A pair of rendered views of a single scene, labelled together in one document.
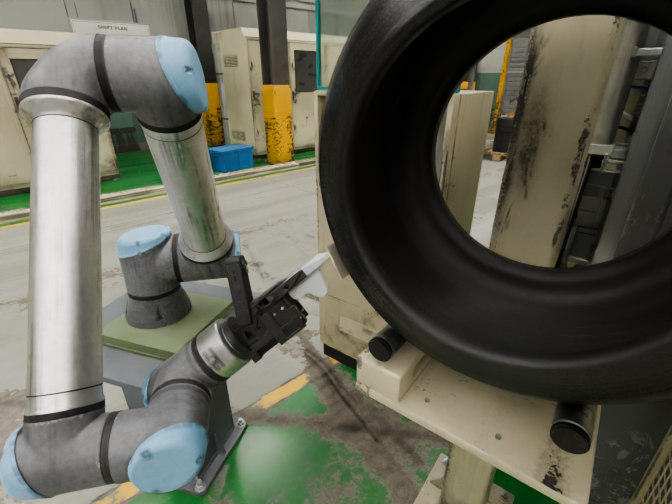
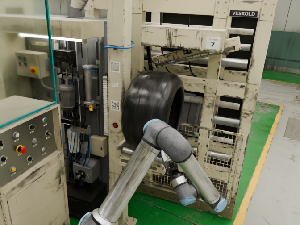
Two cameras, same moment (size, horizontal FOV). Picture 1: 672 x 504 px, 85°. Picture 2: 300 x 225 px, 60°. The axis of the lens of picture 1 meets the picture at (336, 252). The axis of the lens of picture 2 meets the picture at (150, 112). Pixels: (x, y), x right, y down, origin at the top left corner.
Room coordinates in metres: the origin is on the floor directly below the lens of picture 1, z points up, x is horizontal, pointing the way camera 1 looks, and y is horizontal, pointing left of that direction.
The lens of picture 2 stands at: (1.10, 1.41, 1.89)
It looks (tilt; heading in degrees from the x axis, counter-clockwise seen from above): 22 degrees down; 252
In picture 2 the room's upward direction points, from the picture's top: 3 degrees clockwise
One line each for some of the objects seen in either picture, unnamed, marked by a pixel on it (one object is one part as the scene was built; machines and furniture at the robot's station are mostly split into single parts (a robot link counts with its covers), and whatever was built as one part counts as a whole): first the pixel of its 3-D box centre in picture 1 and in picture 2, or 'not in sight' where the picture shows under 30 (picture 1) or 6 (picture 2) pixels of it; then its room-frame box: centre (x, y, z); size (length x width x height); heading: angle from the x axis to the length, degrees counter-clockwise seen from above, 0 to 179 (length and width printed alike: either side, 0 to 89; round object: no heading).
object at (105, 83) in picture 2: not in sight; (107, 106); (0.85, -0.46, 1.19); 0.05 x 0.04 x 0.48; 53
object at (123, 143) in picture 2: not in sight; (128, 141); (0.69, -0.40, 0.90); 0.40 x 0.03 x 0.10; 53
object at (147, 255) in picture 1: (151, 258); not in sight; (0.99, 0.55, 0.82); 0.17 x 0.15 x 0.18; 104
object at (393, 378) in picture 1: (421, 329); (142, 161); (0.63, -0.18, 0.84); 0.36 x 0.09 x 0.06; 143
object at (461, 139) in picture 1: (391, 244); (18, 195); (1.51, -0.25, 0.63); 0.56 x 0.41 x 1.27; 53
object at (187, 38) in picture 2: not in sight; (184, 37); (0.27, -0.45, 1.71); 0.61 x 0.25 x 0.15; 143
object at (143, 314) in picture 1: (157, 298); not in sight; (0.98, 0.56, 0.69); 0.19 x 0.19 x 0.10
